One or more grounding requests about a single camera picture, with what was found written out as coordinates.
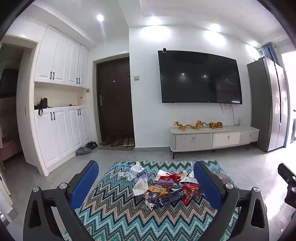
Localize red snack wrapper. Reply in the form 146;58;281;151
182;183;200;206

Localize brown snack bag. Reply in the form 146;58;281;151
144;183;184;210

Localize red white paper bag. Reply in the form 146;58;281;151
154;170;188;182

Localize white yellow bag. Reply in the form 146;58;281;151
132;178;149;196

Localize white blue milk powder bag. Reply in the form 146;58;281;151
180;171;198;184

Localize clear plastic bag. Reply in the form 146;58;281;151
213;171;237;187

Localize grey slipper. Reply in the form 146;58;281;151
75;147;92;156

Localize black shoes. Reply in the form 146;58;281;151
85;141;98;150

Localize grey double door refrigerator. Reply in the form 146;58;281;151
247;57;288;153

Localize white lower shoe cabinet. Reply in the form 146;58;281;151
34;105;91;172

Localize golden tiger figurine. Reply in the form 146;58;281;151
209;122;223;128

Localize white TV cabinet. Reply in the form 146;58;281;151
170;126;259;154

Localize white crumpled paper bag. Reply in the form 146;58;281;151
118;162;144;181

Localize golden dragon figurine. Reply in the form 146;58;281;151
173;120;208;131

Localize brown shoes at door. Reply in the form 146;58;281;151
100;137;135;148

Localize black handbag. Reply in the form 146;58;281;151
34;98;50;116

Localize dark brown entrance door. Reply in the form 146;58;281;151
96;57;134;141

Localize wall mounted black television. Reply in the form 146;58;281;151
158;49;242;104

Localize white upper wall cabinet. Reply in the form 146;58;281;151
34;26;88;88

